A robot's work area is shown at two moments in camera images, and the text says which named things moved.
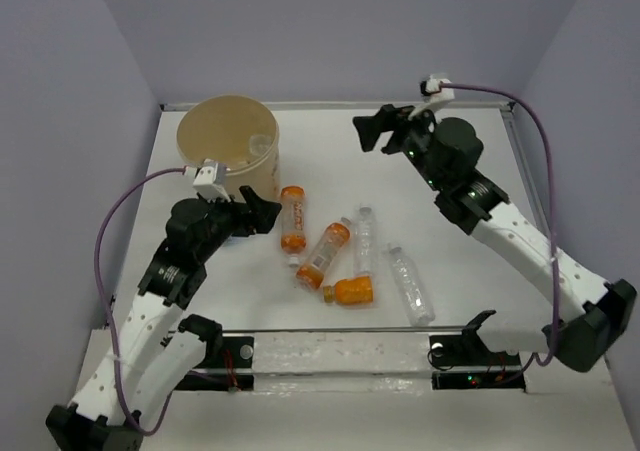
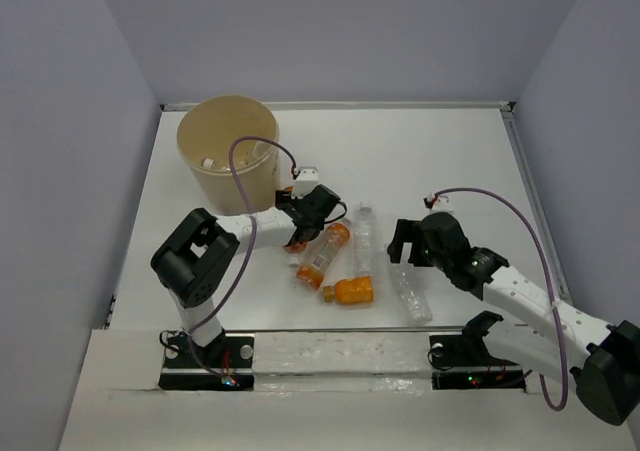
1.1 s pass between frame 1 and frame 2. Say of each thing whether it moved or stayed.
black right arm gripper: moved
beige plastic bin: stayed
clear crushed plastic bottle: stayed
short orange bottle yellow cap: stayed
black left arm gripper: moved
